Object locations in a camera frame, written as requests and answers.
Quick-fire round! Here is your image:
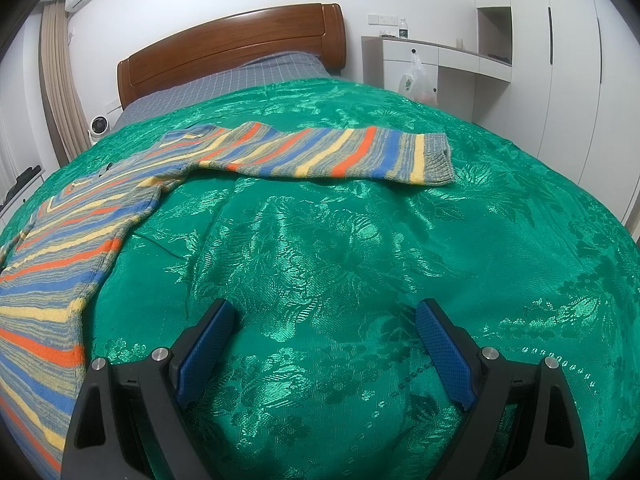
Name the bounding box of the black object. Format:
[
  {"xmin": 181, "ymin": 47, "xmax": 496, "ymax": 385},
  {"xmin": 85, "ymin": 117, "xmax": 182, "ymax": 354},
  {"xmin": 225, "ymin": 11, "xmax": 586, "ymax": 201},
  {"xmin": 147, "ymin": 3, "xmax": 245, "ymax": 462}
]
[{"xmin": 4, "ymin": 164, "xmax": 45, "ymax": 201}]

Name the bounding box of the white desk cabinet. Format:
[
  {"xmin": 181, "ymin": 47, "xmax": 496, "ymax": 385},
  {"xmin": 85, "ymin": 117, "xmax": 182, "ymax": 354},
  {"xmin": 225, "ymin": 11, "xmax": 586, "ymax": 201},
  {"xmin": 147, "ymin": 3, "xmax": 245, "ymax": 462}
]
[{"xmin": 361, "ymin": 35, "xmax": 513, "ymax": 111}]

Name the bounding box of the white wardrobe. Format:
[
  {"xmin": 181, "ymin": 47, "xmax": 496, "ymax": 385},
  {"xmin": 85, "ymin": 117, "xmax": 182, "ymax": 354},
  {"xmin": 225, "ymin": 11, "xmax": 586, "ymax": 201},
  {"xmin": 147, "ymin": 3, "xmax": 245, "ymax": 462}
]
[{"xmin": 470, "ymin": 0, "xmax": 636, "ymax": 221}]

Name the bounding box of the grey checked pillow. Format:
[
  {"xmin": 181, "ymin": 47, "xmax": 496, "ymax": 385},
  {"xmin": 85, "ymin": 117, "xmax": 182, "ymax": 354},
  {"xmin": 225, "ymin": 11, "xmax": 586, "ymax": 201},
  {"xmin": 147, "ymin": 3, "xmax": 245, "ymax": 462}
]
[{"xmin": 114, "ymin": 51, "xmax": 333, "ymax": 136}]

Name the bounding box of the green satin bedspread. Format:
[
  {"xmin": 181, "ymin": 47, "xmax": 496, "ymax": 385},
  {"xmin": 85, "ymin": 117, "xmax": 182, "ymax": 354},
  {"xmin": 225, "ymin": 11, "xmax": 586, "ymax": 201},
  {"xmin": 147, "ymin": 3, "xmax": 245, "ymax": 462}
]
[{"xmin": 0, "ymin": 77, "xmax": 640, "ymax": 480}]

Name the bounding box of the white plastic bag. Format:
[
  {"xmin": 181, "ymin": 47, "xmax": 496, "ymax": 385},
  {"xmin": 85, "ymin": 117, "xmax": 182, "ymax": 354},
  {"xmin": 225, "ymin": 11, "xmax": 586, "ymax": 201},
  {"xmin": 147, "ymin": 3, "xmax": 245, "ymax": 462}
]
[{"xmin": 397, "ymin": 52, "xmax": 440, "ymax": 107}]

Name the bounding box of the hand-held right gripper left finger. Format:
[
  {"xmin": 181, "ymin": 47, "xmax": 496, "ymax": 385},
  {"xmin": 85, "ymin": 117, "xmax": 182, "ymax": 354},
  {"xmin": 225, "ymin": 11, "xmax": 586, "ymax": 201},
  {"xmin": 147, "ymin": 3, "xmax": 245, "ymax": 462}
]
[{"xmin": 59, "ymin": 298, "xmax": 238, "ymax": 480}]

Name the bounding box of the white side cabinet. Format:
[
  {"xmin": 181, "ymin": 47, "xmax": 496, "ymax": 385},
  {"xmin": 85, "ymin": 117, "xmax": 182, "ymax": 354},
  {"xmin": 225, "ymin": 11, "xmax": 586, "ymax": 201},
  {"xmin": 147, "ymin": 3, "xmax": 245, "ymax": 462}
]
[{"xmin": 0, "ymin": 157, "xmax": 57, "ymax": 228}]

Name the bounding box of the wooden headboard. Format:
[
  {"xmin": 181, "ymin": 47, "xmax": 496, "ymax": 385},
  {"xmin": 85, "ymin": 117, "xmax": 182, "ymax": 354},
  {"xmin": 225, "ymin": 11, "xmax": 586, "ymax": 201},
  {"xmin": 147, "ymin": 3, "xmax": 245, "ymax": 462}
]
[{"xmin": 117, "ymin": 3, "xmax": 348, "ymax": 111}]

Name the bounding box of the beige curtain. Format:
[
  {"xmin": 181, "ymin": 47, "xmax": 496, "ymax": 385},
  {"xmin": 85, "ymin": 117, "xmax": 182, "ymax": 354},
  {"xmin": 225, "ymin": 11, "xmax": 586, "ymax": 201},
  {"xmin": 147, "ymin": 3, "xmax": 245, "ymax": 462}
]
[{"xmin": 39, "ymin": 2, "xmax": 93, "ymax": 166}]

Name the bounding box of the small white fan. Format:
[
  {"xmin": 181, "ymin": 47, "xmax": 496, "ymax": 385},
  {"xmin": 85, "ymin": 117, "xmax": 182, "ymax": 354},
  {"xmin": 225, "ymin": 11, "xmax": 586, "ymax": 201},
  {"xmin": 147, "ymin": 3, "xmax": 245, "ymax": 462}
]
[{"xmin": 86, "ymin": 115, "xmax": 112, "ymax": 140}]

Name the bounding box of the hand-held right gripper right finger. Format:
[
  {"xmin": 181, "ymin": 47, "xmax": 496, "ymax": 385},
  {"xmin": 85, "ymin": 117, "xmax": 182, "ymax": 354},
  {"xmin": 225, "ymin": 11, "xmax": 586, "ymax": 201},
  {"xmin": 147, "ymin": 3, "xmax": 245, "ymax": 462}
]
[{"xmin": 416, "ymin": 298, "xmax": 591, "ymax": 480}]

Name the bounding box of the striped knit sweater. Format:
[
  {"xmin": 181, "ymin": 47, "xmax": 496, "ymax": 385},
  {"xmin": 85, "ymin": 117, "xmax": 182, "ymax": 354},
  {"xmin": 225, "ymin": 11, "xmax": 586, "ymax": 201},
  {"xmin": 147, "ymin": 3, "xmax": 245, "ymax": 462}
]
[{"xmin": 0, "ymin": 122, "xmax": 455, "ymax": 478}]

